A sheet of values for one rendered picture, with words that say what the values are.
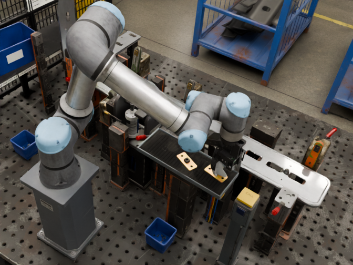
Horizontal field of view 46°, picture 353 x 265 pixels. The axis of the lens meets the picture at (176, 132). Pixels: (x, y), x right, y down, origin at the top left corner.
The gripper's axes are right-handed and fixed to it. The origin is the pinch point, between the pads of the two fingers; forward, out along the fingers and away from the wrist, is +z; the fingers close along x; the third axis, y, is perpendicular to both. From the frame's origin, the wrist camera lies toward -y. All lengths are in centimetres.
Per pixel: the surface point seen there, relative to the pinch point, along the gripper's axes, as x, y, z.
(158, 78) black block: 41, -68, 19
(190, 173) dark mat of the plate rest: -6.8, -6.6, 1.9
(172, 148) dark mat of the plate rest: -2.5, -19.5, 1.8
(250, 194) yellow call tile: 1.6, 14.2, 1.9
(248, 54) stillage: 207, -109, 101
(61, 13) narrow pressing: 15, -111, -9
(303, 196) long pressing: 28.8, 25.5, 18.0
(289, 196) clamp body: 19.6, 22.4, 12.3
